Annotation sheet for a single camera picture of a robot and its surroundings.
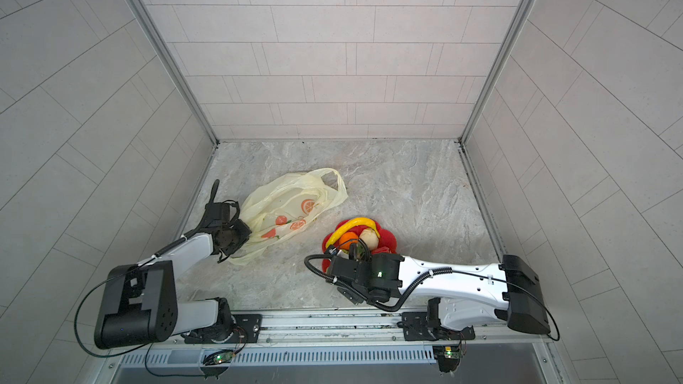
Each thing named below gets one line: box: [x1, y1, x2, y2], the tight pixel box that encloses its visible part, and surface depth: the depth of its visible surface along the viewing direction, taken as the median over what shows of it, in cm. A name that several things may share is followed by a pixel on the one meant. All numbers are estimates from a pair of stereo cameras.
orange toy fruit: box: [338, 231, 359, 251], surface depth 85 cm
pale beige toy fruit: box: [359, 227, 379, 251], surface depth 86 cm
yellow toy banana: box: [325, 216, 381, 249], surface depth 86 cm
